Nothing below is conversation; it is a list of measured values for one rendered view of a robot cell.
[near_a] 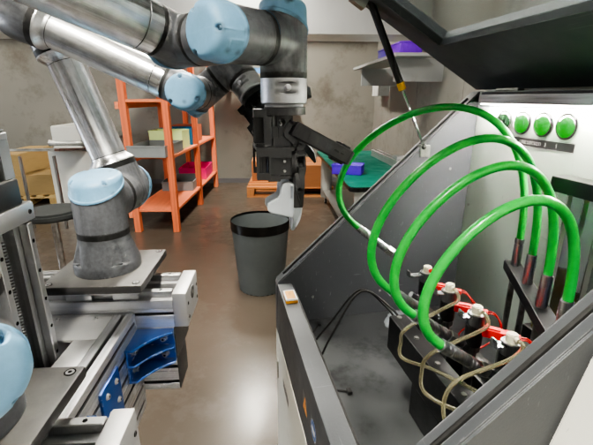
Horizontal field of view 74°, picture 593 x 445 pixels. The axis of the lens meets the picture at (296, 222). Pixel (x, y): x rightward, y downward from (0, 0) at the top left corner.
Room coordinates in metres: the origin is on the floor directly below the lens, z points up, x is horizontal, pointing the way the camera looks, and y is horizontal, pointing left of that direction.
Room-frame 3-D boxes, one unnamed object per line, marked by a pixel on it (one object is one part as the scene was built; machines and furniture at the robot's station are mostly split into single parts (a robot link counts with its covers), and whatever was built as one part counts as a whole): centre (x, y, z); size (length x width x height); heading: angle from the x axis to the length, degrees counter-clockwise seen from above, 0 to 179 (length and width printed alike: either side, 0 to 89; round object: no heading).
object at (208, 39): (0.61, 0.10, 1.52); 0.11 x 0.11 x 0.08; 49
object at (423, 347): (0.60, -0.28, 0.91); 0.34 x 0.10 x 0.15; 11
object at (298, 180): (0.65, 0.00, 1.30); 0.05 x 0.02 x 0.09; 11
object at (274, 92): (0.67, 0.02, 1.44); 0.08 x 0.08 x 0.05
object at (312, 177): (6.24, 0.11, 0.24); 1.33 x 0.93 x 0.48; 93
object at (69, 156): (5.38, 2.88, 0.55); 2.29 x 0.57 x 1.11; 3
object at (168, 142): (5.35, 1.58, 1.12); 2.52 x 0.66 x 2.25; 3
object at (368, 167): (4.38, -0.77, 0.42); 2.34 x 0.94 x 0.85; 3
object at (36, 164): (5.88, 3.82, 0.35); 1.20 x 0.85 x 0.70; 3
